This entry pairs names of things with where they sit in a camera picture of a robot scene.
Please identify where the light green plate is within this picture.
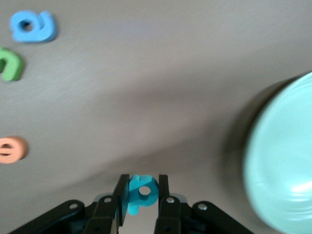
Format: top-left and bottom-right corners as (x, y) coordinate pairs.
(242, 72), (312, 234)

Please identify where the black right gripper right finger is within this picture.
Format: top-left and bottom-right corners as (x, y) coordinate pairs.
(153, 174), (254, 234)

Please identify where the blue foam letter a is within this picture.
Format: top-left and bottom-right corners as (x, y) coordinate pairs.
(9, 10), (59, 44)

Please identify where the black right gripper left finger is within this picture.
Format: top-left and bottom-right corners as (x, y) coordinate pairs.
(9, 174), (130, 234)

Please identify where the orange foam letter e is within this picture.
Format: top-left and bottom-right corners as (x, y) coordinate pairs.
(0, 136), (29, 164)

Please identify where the teal foam letter p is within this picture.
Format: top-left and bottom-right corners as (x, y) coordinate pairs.
(123, 175), (159, 216)

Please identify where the green foam letter u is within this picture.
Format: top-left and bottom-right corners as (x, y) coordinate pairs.
(0, 46), (25, 82)

